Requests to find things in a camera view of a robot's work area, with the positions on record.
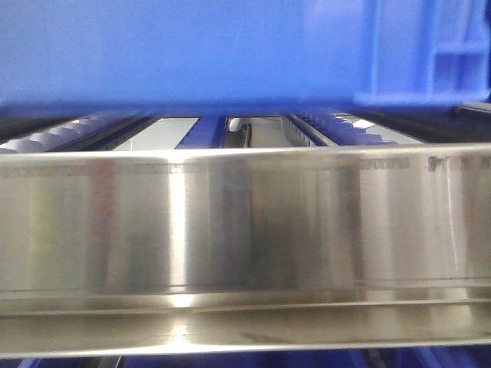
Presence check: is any white roller track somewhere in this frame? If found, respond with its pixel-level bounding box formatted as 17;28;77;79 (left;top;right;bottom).
281;113;422;146
1;113;158;154

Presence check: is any right white roller track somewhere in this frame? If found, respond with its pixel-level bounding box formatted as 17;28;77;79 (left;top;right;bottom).
281;113;422;146

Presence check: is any left white roller track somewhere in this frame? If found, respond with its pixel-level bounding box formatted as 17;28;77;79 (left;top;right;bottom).
1;113;158;154

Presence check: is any large blue bin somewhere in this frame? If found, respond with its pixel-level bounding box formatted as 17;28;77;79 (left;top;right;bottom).
1;1;490;117

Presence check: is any steel front shelf rail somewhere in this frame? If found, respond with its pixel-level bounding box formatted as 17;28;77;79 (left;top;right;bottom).
1;143;490;358

